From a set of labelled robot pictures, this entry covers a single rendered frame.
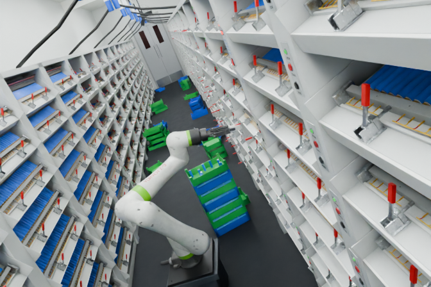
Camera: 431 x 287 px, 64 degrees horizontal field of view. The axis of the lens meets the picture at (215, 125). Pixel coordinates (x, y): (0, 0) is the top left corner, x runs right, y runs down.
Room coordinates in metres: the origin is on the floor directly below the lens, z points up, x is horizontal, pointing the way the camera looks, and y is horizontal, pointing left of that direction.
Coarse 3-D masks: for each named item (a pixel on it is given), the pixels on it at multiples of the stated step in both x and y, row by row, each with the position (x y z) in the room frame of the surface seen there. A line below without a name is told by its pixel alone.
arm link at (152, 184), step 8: (168, 160) 1.85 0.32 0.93; (176, 160) 1.84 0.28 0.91; (184, 160) 1.86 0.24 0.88; (160, 168) 1.79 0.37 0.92; (168, 168) 1.80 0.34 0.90; (176, 168) 1.82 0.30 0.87; (152, 176) 1.75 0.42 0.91; (160, 176) 1.75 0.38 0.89; (168, 176) 1.78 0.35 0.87; (144, 184) 1.69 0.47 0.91; (152, 184) 1.70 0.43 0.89; (160, 184) 1.73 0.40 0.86; (152, 192) 1.68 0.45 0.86
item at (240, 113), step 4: (240, 108) 2.06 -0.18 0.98; (244, 108) 2.05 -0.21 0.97; (236, 112) 2.06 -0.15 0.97; (240, 112) 2.06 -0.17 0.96; (244, 112) 2.04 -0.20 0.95; (236, 116) 2.06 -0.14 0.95; (240, 116) 2.06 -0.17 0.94; (244, 120) 1.96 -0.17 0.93; (244, 124) 1.91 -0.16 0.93; (248, 124) 1.87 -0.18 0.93; (252, 124) 1.83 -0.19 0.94; (248, 128) 1.82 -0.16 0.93; (252, 128) 1.78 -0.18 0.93; (256, 128) 1.74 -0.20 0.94; (252, 132) 1.74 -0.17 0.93; (256, 132) 1.70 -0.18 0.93; (256, 136) 1.66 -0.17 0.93; (260, 140) 1.58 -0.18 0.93; (264, 148) 1.46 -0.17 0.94
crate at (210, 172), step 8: (216, 160) 2.58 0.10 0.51; (224, 160) 2.39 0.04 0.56; (192, 168) 2.54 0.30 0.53; (200, 168) 2.55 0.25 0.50; (208, 168) 2.53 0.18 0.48; (216, 168) 2.37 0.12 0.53; (224, 168) 2.38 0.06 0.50; (200, 176) 2.35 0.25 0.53; (208, 176) 2.36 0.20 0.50; (192, 184) 2.35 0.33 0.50
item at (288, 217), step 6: (270, 186) 2.06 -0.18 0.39; (270, 192) 2.04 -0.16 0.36; (276, 198) 1.94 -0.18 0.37; (276, 204) 1.89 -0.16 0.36; (282, 204) 1.85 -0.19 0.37; (282, 210) 1.80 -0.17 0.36; (288, 216) 1.72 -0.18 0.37; (288, 222) 1.67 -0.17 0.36; (294, 228) 1.60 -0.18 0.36; (300, 240) 1.46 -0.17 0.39
